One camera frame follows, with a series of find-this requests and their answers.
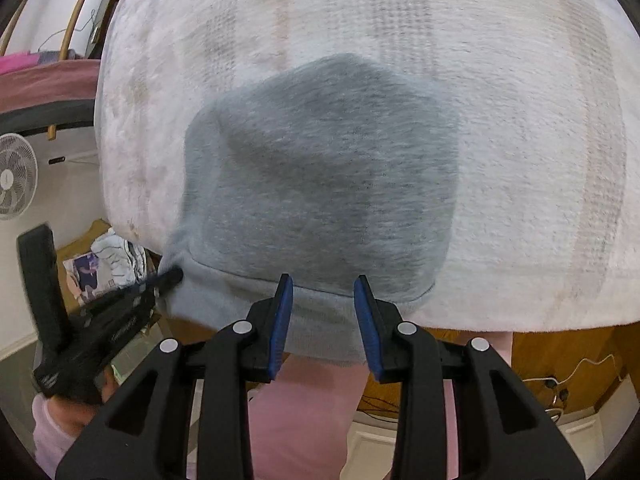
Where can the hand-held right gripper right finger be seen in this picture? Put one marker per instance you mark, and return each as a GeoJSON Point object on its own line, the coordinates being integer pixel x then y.
{"type": "Point", "coordinates": [366, 330]}

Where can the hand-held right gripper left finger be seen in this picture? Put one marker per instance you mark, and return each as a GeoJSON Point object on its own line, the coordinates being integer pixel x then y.
{"type": "Point", "coordinates": [281, 330]}

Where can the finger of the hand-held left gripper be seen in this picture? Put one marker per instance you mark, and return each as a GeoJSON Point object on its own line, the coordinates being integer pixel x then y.
{"type": "Point", "coordinates": [45, 285]}
{"type": "Point", "coordinates": [150, 287]}

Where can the grey zip hoodie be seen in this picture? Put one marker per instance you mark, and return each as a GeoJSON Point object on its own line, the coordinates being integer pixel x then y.
{"type": "Point", "coordinates": [325, 185]}

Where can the person's left forearm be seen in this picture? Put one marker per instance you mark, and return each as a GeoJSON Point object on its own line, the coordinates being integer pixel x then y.
{"type": "Point", "coordinates": [55, 430]}

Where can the pile of light clothes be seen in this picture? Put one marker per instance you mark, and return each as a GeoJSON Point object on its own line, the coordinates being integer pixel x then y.
{"type": "Point", "coordinates": [115, 260]}

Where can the person's left hand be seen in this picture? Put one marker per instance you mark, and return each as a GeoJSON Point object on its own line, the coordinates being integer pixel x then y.
{"type": "Point", "coordinates": [107, 385]}

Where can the cardboard box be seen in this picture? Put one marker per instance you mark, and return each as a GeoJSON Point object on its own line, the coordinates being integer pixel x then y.
{"type": "Point", "coordinates": [77, 250]}

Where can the person's pink pants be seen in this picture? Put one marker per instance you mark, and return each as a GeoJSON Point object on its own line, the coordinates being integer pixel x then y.
{"type": "Point", "coordinates": [300, 420]}

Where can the white standing fan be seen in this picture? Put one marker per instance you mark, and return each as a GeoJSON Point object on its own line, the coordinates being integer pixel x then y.
{"type": "Point", "coordinates": [12, 175]}

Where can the maroon covered table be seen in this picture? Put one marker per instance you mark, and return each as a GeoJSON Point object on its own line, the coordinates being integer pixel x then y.
{"type": "Point", "coordinates": [45, 92]}

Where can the bright pink cloth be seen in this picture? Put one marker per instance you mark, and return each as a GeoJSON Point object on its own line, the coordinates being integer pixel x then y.
{"type": "Point", "coordinates": [20, 62]}

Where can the white floral bed sheet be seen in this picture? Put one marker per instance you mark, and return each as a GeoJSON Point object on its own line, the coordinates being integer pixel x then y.
{"type": "Point", "coordinates": [525, 160]}

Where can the wooden wall bar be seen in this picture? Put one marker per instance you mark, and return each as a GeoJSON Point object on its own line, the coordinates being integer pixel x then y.
{"type": "Point", "coordinates": [17, 24]}
{"type": "Point", "coordinates": [73, 19]}

